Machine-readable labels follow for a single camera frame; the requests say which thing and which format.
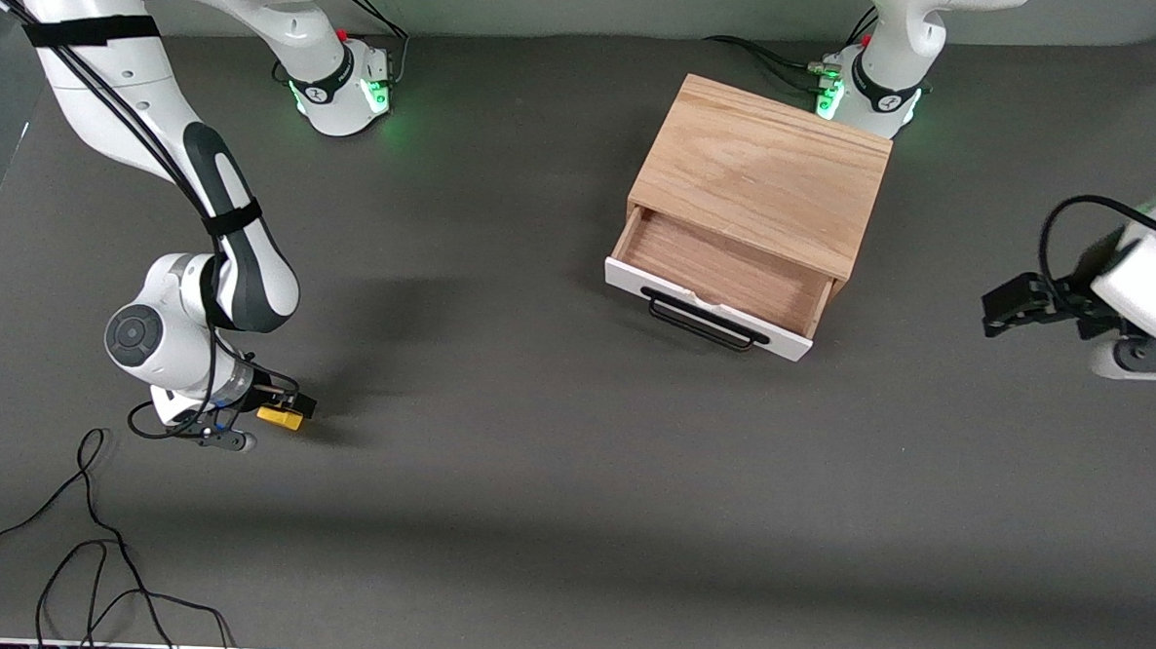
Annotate dark grey table mat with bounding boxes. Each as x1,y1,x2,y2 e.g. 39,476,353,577
0,0,1156,649

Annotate wooden drawer cabinet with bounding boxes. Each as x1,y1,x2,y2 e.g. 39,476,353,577
622,70,896,305

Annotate black right arm base cables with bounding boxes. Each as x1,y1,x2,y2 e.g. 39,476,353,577
274,0,412,94

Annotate black left arm base cables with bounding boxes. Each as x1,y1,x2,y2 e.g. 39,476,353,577
701,34,840,95

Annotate white drawer with black handle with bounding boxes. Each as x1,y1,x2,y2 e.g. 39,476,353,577
602,205,837,363

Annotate thin black loose cable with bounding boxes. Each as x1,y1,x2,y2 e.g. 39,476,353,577
34,538,243,649
0,423,189,649

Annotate black arm base cables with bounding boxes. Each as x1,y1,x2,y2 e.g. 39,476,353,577
274,0,412,94
701,34,840,95

